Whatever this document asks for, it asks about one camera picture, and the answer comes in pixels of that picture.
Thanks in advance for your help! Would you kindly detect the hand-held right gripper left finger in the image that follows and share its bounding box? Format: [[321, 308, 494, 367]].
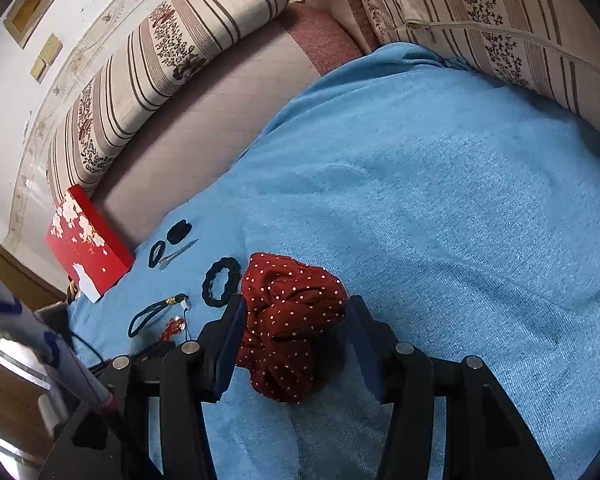
[[40, 292, 249, 480]]

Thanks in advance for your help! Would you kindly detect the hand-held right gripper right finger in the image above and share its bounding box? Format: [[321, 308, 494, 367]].
[[345, 294, 556, 480]]

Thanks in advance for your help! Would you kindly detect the red polka dot scrunchie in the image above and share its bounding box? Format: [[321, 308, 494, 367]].
[[236, 252, 349, 404]]

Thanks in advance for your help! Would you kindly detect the wooden furniture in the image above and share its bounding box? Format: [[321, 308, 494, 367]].
[[0, 230, 68, 311]]

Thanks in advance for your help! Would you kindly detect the silver hair clip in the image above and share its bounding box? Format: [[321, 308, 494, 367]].
[[158, 240, 199, 270]]

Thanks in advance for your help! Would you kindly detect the red blossom print box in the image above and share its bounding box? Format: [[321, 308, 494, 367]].
[[45, 185, 136, 304]]

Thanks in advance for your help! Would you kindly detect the blue blanket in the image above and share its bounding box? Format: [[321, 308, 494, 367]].
[[67, 42, 600, 480]]

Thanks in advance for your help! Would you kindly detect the pink sofa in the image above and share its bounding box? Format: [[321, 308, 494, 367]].
[[92, 0, 381, 251]]

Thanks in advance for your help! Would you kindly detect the striped floral long cushion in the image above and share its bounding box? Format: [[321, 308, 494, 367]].
[[46, 0, 293, 206]]

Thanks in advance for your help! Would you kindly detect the striped floral zipper cushion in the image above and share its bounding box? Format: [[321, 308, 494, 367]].
[[352, 0, 600, 133]]

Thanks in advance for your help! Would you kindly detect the black wavy hair tie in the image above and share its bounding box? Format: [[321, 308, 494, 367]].
[[201, 256, 242, 307]]

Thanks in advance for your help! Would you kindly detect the red bead bracelet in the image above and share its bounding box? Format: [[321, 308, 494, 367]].
[[160, 316, 187, 344]]

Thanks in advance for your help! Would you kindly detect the black cable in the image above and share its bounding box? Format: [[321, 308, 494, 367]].
[[42, 317, 111, 373]]

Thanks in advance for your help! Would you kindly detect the thin black gold-wrapped hair tie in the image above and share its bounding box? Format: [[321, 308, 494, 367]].
[[127, 294, 191, 338]]

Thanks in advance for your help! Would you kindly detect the thick black hair tie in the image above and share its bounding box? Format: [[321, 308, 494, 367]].
[[166, 219, 193, 244]]

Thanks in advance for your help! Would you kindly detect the small gold wall plaque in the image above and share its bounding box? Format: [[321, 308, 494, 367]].
[[31, 34, 64, 84]]

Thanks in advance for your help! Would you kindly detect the gold wall frame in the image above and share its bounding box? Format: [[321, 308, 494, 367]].
[[4, 0, 75, 50]]

